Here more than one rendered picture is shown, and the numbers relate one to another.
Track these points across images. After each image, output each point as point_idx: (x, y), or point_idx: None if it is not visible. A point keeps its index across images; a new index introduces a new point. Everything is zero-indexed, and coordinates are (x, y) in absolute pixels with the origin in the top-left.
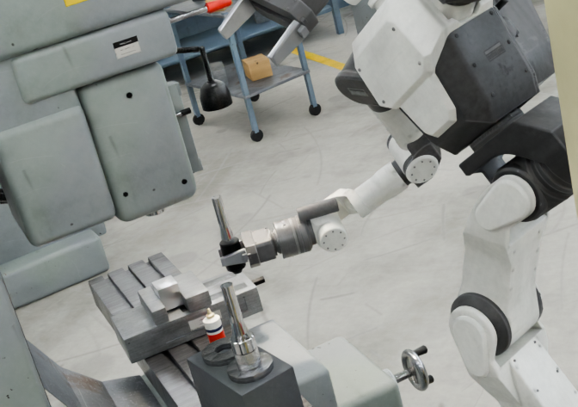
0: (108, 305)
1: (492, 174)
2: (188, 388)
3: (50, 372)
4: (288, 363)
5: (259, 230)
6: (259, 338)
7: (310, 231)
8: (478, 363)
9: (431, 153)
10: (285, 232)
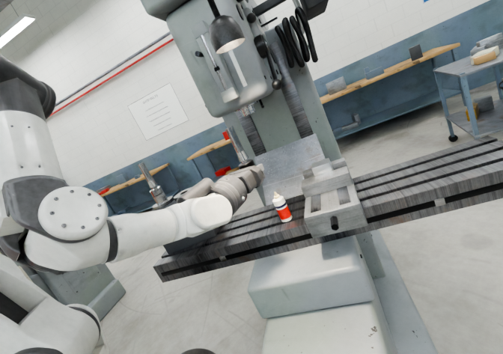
0: (415, 159)
1: None
2: (263, 211)
3: (292, 157)
4: (277, 268)
5: (244, 173)
6: (330, 254)
7: None
8: None
9: (21, 239)
10: None
